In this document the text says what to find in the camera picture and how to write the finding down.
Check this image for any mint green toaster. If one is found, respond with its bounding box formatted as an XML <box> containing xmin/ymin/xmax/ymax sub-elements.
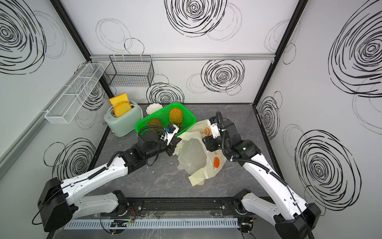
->
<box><xmin>104</xmin><ymin>101</ymin><xmax>143</xmax><ymax>137</ymax></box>

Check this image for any yellow printed plastic bag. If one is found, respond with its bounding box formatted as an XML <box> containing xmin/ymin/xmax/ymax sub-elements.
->
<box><xmin>173</xmin><ymin>119</ymin><xmax>227</xmax><ymax>186</ymax></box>

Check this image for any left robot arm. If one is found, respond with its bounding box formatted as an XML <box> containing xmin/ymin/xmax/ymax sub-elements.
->
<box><xmin>37</xmin><ymin>124</ymin><xmax>181</xmax><ymax>233</ymax></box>

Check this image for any white mesh wall shelf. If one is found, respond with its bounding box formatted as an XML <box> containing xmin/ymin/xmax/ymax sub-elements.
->
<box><xmin>44</xmin><ymin>63</ymin><xmax>104</xmax><ymax>124</ymax></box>

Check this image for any white slotted cable duct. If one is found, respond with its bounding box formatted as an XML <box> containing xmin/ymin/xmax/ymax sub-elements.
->
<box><xmin>64</xmin><ymin>218</ymin><xmax>239</xmax><ymax>230</ymax></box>

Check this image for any front toast slice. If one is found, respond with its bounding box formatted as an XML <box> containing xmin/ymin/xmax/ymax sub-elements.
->
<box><xmin>113</xmin><ymin>102</ymin><xmax>132</xmax><ymax>118</ymax></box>

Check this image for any green plastic basket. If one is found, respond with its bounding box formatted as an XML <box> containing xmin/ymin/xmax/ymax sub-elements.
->
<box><xmin>135</xmin><ymin>103</ymin><xmax>197</xmax><ymax>136</ymax></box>

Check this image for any yellow-orange pineapple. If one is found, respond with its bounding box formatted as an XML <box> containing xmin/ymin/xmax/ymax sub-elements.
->
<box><xmin>169</xmin><ymin>108</ymin><xmax>183</xmax><ymax>127</ymax></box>

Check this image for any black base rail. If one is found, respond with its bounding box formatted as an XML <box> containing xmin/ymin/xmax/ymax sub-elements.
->
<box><xmin>127</xmin><ymin>197</ymin><xmax>245</xmax><ymax>216</ymax></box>

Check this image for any toast slice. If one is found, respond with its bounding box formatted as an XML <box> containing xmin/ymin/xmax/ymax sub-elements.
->
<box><xmin>109</xmin><ymin>93</ymin><xmax>130</xmax><ymax>106</ymax></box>
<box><xmin>113</xmin><ymin>102</ymin><xmax>132</xmax><ymax>118</ymax></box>

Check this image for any rear toast slice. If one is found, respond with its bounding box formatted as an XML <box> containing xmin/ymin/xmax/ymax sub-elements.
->
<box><xmin>109</xmin><ymin>93</ymin><xmax>130</xmax><ymax>106</ymax></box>

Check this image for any black wire wall basket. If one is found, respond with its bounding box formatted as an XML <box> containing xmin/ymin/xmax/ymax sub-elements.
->
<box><xmin>103</xmin><ymin>55</ymin><xmax>154</xmax><ymax>88</ymax></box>

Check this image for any green-brown pineapple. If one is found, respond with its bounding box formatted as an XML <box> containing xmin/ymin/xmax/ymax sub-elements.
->
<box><xmin>148</xmin><ymin>118</ymin><xmax>163</xmax><ymax>133</ymax></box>

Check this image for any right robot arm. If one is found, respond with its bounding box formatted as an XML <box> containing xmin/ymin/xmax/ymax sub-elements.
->
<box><xmin>203</xmin><ymin>111</ymin><xmax>321</xmax><ymax>239</ymax></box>

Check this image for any white scalloped dish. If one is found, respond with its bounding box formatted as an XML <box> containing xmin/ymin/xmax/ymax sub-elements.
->
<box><xmin>145</xmin><ymin>103</ymin><xmax>163</xmax><ymax>115</ymax></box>

